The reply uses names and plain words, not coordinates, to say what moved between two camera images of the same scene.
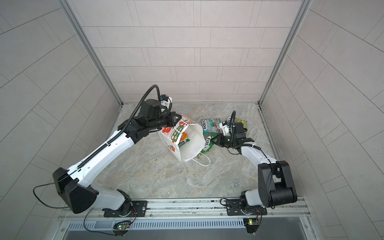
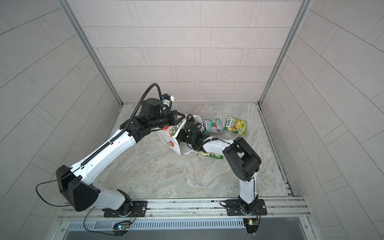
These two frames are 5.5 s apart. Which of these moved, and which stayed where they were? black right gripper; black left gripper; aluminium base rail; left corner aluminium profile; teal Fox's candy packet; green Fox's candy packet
Moved: black right gripper; green Fox's candy packet
Stayed: left corner aluminium profile; black left gripper; teal Fox's candy packet; aluminium base rail
